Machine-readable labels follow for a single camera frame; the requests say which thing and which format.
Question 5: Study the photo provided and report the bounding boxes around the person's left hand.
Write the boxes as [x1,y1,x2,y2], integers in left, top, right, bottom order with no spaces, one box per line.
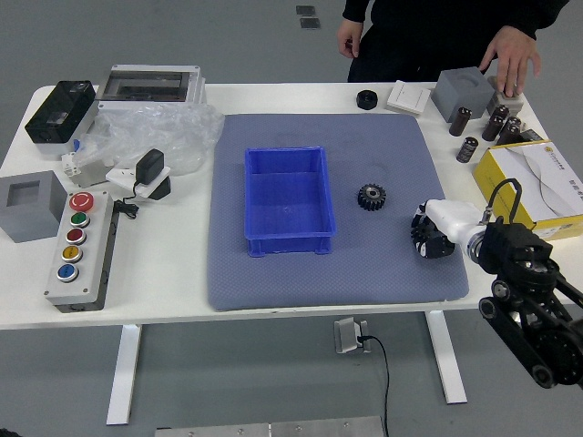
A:
[478,25,542,97]

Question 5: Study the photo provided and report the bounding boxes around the person's right hand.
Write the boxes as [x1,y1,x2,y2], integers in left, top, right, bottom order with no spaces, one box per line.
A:
[336,18,363,59]

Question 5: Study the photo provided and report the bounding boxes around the white-shelled robot right hand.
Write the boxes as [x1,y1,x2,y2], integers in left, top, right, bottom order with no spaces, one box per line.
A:
[410,198,485,260]

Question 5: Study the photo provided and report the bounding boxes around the small black gear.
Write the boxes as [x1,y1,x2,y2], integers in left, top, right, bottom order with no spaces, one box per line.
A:
[411,217,434,245]

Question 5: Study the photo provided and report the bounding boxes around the big black gear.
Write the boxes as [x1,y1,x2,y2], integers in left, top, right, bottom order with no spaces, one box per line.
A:
[353,182,384,212]

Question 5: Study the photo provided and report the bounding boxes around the yellow and white cardboard box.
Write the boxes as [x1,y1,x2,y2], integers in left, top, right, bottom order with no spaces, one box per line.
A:
[472,139,583,242]

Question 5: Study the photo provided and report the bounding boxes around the blue plastic box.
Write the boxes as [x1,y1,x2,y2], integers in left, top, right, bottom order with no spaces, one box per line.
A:
[243,146,338,259]

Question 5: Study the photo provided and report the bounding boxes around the grey five-button control box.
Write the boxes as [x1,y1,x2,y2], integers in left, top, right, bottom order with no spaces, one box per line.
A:
[43,190,121,314]

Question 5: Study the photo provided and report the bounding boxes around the grey windowed distribution box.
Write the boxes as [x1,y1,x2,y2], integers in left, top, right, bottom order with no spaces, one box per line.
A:
[96,64,207,113]

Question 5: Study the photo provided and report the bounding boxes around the black round knob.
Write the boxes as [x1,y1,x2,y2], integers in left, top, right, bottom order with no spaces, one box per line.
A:
[355,89,380,111]

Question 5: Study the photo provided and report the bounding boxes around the grey block with round recess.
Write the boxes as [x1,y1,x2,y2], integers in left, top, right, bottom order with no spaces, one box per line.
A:
[430,67,496,123]

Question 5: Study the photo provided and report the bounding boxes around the person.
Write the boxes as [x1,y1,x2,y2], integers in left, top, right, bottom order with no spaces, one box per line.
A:
[341,0,570,84]

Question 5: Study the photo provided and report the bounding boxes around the grey-blue mat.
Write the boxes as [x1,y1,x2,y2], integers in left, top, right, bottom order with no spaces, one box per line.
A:
[205,112,470,313]

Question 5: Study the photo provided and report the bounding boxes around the white table leg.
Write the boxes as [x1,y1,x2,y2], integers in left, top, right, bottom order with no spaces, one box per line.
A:
[105,324,143,427]
[424,310,469,406]

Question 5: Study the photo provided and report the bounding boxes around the silver floor socket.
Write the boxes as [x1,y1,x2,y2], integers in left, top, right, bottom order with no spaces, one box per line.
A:
[332,317,373,356]

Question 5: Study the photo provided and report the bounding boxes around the clear plastic bag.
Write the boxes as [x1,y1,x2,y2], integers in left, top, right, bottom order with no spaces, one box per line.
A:
[72,101,225,179]

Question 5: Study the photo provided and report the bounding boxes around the grey cube with square recess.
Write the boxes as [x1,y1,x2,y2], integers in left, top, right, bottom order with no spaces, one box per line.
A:
[0,169,70,244]

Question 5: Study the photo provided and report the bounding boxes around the black power adapter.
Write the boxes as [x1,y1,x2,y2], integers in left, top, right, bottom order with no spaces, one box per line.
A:
[133,148,166,188]

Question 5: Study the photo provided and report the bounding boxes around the grey metal plate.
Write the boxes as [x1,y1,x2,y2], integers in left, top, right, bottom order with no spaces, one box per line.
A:
[153,415,385,437]

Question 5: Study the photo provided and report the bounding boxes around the white socket block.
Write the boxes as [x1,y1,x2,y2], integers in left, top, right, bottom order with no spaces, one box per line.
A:
[105,164,173,202]

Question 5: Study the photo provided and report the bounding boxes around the white circuit breaker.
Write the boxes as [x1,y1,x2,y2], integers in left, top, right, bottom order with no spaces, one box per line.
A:
[60,149,116,188]

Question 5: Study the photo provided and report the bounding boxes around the grey switch box red button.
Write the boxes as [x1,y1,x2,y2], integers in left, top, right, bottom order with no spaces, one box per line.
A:
[486,76,526,117]

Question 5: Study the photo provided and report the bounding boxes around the white wall switch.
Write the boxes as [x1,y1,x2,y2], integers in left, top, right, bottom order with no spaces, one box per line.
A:
[385,79,433,116]

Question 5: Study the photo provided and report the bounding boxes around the black floor cable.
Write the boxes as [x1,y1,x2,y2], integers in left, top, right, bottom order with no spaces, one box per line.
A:
[357,334,392,437]

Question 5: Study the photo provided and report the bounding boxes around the black adapter cord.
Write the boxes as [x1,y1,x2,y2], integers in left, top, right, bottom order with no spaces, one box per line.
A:
[111,180,141,220]

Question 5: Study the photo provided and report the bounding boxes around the black-lidded white enclosure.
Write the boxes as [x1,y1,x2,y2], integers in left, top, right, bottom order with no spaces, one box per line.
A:
[24,80,100,159]

